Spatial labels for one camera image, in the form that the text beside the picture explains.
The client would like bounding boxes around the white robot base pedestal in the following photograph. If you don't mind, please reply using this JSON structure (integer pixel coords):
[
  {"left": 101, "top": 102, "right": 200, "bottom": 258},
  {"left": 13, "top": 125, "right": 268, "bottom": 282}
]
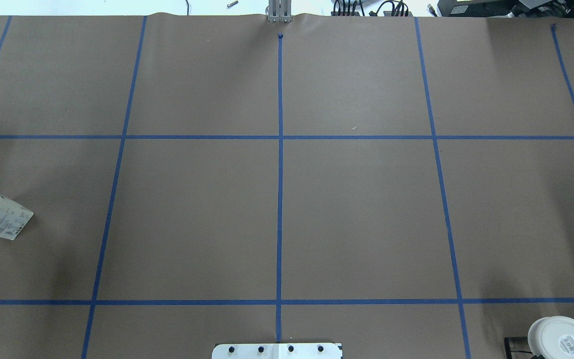
[{"left": 211, "top": 343, "right": 344, "bottom": 359}]

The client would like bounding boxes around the black wire mug rack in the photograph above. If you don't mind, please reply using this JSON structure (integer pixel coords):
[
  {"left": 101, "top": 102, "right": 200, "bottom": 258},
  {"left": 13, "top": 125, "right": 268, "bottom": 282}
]
[{"left": 503, "top": 337, "right": 543, "bottom": 359}]

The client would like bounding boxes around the aluminium frame post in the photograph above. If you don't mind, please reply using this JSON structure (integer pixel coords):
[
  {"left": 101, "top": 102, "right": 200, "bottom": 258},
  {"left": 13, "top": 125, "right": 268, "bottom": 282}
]
[{"left": 266, "top": 0, "right": 293, "bottom": 23}]

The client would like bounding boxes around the white mug in rack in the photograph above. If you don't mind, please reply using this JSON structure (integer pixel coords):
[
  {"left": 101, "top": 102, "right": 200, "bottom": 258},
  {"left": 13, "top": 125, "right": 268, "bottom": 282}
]
[{"left": 528, "top": 316, "right": 574, "bottom": 359}]

